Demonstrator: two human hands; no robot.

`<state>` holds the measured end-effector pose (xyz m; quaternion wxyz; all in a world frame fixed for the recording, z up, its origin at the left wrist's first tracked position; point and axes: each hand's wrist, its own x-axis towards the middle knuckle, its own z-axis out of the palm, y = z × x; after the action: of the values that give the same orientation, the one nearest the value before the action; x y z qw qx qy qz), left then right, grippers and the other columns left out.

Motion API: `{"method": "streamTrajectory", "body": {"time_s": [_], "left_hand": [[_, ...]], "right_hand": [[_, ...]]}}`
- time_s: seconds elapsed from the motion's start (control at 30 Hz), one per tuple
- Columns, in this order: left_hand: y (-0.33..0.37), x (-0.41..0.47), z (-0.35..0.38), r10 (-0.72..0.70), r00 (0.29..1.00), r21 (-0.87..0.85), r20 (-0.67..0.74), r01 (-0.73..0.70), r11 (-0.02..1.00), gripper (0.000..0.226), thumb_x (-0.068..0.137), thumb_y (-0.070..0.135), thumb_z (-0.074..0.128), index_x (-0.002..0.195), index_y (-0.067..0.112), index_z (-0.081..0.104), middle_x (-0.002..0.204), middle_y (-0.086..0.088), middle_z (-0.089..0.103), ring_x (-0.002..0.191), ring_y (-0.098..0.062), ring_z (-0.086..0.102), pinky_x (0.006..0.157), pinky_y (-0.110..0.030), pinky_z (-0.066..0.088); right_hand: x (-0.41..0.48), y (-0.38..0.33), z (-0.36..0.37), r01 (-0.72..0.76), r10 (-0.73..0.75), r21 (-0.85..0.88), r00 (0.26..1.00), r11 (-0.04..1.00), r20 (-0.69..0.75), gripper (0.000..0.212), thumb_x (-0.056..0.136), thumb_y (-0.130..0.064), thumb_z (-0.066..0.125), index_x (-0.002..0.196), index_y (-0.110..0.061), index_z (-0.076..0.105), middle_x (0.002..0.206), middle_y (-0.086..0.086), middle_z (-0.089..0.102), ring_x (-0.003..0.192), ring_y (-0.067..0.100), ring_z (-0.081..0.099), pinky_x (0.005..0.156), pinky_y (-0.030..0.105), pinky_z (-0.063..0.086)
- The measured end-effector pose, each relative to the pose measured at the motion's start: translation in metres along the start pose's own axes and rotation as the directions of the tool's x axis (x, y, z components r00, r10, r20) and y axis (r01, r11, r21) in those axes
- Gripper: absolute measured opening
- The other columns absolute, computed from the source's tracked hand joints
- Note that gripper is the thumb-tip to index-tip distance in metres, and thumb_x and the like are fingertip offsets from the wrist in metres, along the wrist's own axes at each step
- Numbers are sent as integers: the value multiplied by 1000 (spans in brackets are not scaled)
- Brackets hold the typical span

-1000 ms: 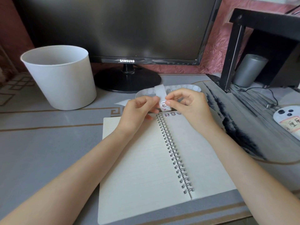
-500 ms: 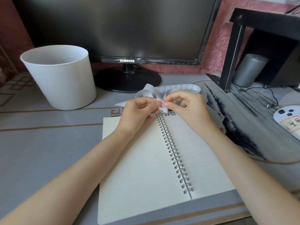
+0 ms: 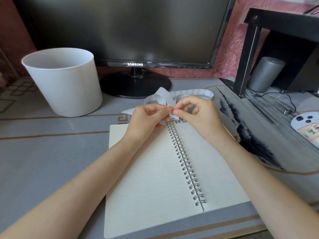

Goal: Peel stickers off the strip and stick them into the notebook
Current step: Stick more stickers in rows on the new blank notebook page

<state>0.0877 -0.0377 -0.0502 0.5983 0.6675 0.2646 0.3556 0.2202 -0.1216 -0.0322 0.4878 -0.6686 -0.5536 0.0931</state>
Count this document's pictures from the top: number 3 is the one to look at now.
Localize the black cable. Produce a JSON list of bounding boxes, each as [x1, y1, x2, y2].
[[252, 92, 297, 115]]

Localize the white plastic waste bin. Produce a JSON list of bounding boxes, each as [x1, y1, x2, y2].
[[21, 48, 103, 118]]

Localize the person's right hand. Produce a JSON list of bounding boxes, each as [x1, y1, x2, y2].
[[172, 95, 229, 145]]

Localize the white labelled VR controller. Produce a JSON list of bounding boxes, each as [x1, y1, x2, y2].
[[291, 111, 319, 148]]

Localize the brown floral curtain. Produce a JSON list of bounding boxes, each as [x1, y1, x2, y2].
[[0, 47, 19, 87]]

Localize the grey cylindrical speaker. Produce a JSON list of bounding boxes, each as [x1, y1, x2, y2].
[[247, 56, 286, 93]]

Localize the cream spiral notebook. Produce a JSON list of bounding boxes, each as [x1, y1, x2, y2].
[[103, 120, 251, 239]]

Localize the person's left forearm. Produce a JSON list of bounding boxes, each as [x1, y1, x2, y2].
[[0, 135, 148, 239]]

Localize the person's right forearm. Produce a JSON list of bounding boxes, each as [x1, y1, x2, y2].
[[213, 135, 319, 239]]

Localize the grey patterned desk mat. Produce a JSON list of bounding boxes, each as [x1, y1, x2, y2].
[[0, 76, 319, 239]]

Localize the black shelf frame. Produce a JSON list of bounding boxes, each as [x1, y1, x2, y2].
[[219, 8, 319, 99]]

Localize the person's left hand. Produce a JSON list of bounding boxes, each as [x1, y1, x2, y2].
[[124, 104, 174, 144]]

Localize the black computer monitor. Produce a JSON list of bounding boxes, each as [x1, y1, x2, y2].
[[12, 0, 237, 99]]

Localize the white sticker strip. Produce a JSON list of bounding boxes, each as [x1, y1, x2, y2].
[[121, 87, 214, 122]]

